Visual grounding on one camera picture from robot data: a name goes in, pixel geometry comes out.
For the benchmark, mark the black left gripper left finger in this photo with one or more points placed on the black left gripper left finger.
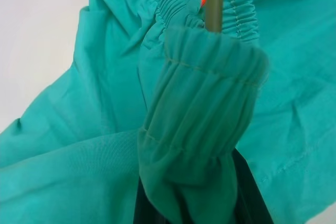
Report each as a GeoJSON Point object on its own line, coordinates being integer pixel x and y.
{"type": "Point", "coordinates": [143, 205]}

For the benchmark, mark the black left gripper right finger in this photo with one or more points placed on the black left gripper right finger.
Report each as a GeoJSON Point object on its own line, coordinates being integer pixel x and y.
{"type": "Point", "coordinates": [248, 195]}

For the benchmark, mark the green shorts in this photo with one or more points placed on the green shorts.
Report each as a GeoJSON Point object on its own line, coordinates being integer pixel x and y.
{"type": "Point", "coordinates": [105, 103]}

